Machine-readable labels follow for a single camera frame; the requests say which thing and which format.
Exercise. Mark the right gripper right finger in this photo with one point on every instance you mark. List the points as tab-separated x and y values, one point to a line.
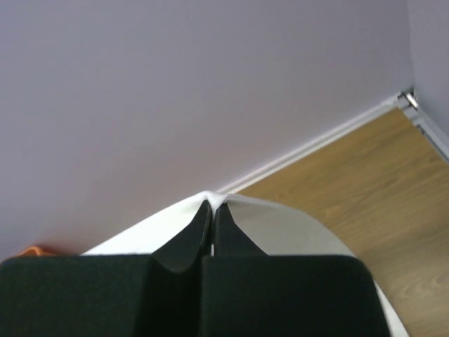
245	292

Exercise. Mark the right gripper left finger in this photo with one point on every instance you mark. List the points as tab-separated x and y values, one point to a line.
111	295

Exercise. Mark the white red printed t-shirt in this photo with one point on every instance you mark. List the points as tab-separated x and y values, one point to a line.
276	229

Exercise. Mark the orange plastic laundry basket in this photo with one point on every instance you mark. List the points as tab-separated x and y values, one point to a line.
37	251

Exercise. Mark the aluminium frame rail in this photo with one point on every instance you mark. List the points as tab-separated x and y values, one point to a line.
423	123

